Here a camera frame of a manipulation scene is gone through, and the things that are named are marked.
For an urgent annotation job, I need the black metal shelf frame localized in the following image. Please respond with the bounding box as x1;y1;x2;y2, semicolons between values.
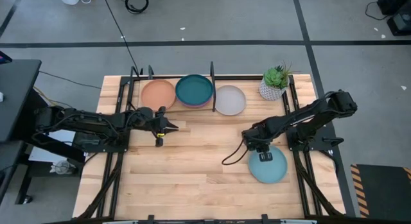
127;61;218;117

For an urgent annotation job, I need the grey plate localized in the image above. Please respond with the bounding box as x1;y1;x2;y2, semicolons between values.
214;85;247;116

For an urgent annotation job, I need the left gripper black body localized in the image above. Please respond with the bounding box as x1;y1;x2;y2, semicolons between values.
139;105;168;147

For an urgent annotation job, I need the succulent in white pot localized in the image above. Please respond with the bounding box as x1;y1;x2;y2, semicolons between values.
258;60;301;101

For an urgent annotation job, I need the light blue plate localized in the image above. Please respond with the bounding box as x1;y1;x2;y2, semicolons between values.
247;144;288;184

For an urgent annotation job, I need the black desk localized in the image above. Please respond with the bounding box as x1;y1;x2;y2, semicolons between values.
0;59;44;205

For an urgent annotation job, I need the black mat with hazard stripes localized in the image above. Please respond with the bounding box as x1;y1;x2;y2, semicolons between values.
349;164;411;218

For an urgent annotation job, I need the dark device with red edge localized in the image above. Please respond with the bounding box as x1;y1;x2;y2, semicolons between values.
0;50;13;65

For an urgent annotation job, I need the long black floor cable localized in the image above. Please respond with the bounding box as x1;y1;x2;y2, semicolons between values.
101;0;141;76

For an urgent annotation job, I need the coiled black cable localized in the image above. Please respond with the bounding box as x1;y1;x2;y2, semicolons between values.
124;0;150;15

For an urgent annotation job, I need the dark teal plate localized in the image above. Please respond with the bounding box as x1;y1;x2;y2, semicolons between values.
175;74;214;107

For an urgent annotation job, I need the black equipment box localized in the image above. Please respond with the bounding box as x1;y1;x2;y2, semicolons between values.
387;12;411;37

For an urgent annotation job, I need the clear plastic bag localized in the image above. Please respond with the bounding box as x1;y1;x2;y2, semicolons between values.
49;159;78;176

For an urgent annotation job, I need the black equipment case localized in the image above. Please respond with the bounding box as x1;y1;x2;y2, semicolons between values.
377;0;411;15

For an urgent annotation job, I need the white panel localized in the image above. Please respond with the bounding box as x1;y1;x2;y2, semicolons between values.
28;129;78;164

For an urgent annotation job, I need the black aluminium table frame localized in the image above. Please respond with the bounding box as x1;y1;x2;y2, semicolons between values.
72;74;347;224

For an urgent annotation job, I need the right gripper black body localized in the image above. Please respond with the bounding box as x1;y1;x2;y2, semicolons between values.
242;127;274;163

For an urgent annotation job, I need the terracotta plate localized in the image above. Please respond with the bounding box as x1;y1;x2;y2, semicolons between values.
141;78;177;111

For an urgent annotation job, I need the thin black floor cable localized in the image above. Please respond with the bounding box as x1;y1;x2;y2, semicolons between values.
38;71;102;90

